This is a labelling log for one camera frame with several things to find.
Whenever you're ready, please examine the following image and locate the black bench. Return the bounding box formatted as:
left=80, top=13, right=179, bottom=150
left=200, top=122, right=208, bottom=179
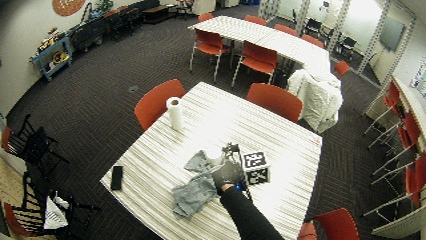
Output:
left=70, top=15, right=111, bottom=52

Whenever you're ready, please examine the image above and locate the row of red stacked chairs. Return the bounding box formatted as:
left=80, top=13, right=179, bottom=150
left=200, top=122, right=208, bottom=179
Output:
left=361, top=80, right=426, bottom=219

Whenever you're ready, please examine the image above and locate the white paper bag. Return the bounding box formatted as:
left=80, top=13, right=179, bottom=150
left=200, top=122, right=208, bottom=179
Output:
left=43, top=195, right=71, bottom=231

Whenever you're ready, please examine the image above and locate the long white striped table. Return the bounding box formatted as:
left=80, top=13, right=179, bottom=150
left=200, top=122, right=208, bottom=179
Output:
left=188, top=15, right=333, bottom=74

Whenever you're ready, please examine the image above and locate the grey wall board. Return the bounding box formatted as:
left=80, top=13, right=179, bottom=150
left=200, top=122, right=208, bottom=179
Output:
left=379, top=16, right=407, bottom=53

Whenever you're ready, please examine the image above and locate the black slatted chair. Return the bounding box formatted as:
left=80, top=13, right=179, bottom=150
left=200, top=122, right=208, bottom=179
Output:
left=0, top=114, right=71, bottom=169
left=3, top=170, right=103, bottom=240

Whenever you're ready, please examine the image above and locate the dark chair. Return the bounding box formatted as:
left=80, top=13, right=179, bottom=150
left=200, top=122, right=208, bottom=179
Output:
left=340, top=36, right=360, bottom=55
left=305, top=17, right=324, bottom=35

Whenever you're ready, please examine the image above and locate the white jacket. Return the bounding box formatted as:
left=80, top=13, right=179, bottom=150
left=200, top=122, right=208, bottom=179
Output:
left=287, top=68, right=345, bottom=134

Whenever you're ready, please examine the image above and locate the grey cloth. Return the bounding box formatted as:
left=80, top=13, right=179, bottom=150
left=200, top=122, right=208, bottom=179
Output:
left=171, top=149, right=228, bottom=220

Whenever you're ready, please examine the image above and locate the white paper towel roll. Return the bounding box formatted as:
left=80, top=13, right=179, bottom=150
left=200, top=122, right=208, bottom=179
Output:
left=166, top=96, right=186, bottom=132

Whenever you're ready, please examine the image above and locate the white cube with black markers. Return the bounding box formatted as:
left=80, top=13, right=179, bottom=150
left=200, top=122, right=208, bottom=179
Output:
left=241, top=151, right=273, bottom=186

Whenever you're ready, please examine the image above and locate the round orange wall sign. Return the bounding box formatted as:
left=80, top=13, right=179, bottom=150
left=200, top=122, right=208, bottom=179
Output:
left=51, top=0, right=87, bottom=17

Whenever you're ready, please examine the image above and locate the green plant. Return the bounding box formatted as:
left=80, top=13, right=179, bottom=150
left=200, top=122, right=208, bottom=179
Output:
left=95, top=0, right=115, bottom=13

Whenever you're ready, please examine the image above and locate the white lattice pillar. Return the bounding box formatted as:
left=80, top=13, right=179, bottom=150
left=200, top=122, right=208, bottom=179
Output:
left=259, top=0, right=280, bottom=22
left=356, top=0, right=419, bottom=115
left=327, top=0, right=353, bottom=52
left=295, top=0, right=313, bottom=35

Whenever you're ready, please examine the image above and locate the blue cart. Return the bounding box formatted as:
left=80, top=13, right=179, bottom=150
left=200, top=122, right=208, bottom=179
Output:
left=30, top=33, right=75, bottom=82

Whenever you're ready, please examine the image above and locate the black phone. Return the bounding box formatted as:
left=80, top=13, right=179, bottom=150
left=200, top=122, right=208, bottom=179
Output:
left=110, top=165, right=124, bottom=191

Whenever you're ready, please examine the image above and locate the wall poster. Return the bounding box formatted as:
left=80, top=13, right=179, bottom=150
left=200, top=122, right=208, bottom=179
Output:
left=409, top=64, right=426, bottom=98

